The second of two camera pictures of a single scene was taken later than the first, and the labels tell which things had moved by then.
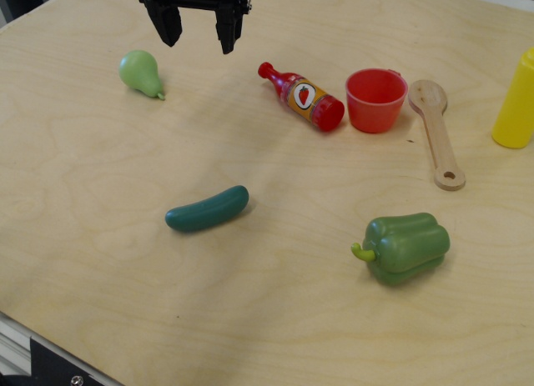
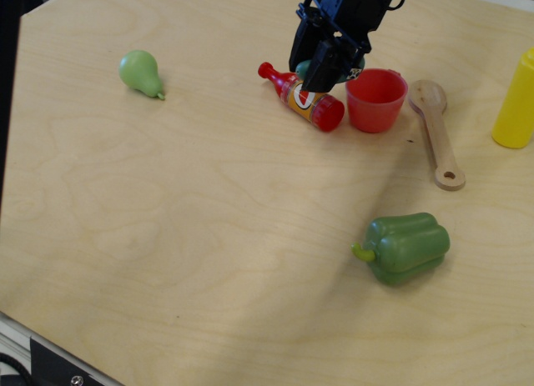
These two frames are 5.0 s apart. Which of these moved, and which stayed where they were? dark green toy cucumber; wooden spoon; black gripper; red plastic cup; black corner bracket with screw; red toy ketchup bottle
Moved: black gripper; dark green toy cucumber
Stayed: black corner bracket with screw; wooden spoon; red plastic cup; red toy ketchup bottle
